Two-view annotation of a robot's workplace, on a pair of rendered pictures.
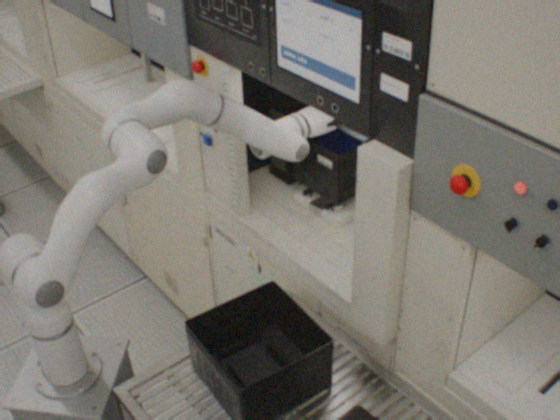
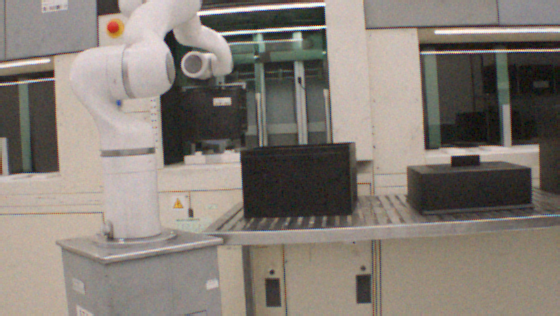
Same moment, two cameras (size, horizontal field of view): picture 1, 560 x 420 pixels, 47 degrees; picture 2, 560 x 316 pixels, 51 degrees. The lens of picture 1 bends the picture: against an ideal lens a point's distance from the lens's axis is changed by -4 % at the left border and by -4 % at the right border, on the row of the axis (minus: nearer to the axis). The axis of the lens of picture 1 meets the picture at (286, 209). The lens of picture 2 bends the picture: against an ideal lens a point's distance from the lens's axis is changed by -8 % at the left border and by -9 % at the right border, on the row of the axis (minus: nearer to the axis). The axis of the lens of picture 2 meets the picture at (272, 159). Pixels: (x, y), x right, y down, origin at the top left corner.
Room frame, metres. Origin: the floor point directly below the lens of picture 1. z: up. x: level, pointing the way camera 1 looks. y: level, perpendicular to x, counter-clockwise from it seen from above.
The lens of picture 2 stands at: (0.03, 1.35, 0.99)
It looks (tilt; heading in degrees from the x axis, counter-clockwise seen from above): 3 degrees down; 314
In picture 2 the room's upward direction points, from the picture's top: 3 degrees counter-clockwise
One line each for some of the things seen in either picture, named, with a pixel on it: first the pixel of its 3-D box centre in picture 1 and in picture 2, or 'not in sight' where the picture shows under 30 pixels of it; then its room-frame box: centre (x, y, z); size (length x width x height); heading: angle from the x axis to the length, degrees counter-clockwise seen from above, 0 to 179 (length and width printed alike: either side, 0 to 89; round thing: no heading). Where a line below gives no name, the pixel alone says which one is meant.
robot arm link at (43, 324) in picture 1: (34, 282); (111, 100); (1.21, 0.63, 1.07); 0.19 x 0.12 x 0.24; 38
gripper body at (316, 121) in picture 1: (312, 120); not in sight; (1.74, -0.09, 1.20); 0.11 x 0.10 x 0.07; 128
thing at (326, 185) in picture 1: (338, 148); (214, 107); (1.80, -0.17, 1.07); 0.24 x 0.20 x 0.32; 39
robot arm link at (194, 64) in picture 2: (275, 138); (199, 65); (1.65, 0.02, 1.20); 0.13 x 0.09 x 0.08; 128
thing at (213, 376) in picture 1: (259, 354); (302, 177); (1.17, 0.08, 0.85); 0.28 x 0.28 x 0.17; 33
